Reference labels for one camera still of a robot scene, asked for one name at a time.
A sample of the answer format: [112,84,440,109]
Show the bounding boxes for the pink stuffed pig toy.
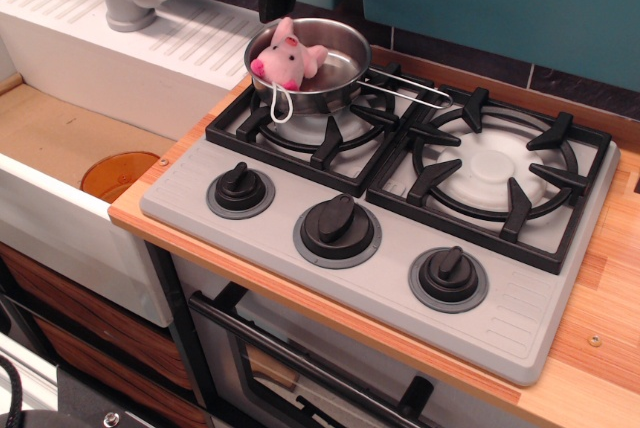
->
[249,16,330,125]

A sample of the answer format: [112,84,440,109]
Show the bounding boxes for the stainless steel pan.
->
[244,18,453,119]

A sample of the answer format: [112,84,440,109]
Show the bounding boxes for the black left burner grate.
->
[205,63,437,196]

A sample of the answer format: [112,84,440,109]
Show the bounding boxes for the black burner grate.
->
[366,86,618,275]
[205,63,437,196]

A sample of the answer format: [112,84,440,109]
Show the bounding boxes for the black left stove knob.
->
[206,162,276,220]

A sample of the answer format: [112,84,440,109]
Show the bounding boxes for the black stove knob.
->
[408,246,489,314]
[293,194,382,270]
[206,162,276,220]

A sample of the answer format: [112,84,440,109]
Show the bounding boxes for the orange plastic bowl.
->
[80,151,159,203]

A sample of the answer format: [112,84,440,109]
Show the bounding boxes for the black middle stove knob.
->
[293,194,382,270]

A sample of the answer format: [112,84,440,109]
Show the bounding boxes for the grey toy stove top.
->
[140,66,620,385]

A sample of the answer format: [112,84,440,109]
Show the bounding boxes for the black right burner grate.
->
[366,86,618,275]

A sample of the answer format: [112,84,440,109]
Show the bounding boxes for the black right stove knob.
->
[408,246,489,314]

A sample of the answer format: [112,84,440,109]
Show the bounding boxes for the toy oven door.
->
[174,258,528,427]

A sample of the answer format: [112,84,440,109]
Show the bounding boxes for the wooden drawer fronts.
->
[1,245,212,427]

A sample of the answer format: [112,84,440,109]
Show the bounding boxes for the black oven door handle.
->
[188,282,433,427]

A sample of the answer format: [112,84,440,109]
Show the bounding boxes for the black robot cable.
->
[0,355,25,428]

